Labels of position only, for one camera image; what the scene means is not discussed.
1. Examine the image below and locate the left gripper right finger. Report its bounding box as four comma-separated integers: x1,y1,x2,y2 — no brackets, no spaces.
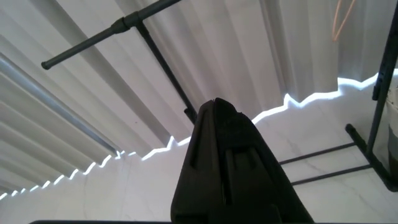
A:
217,146,290,224

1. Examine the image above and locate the black t-shirt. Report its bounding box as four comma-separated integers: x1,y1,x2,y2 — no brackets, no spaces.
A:
213,97,315,224

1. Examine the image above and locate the black clothes rack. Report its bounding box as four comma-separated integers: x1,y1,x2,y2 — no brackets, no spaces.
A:
40,0,398,193

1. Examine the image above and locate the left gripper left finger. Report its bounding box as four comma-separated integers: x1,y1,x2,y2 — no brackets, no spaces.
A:
170,99,223,224

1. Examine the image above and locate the white laundry basket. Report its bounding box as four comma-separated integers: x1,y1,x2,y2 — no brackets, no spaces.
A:
385,74,398,182

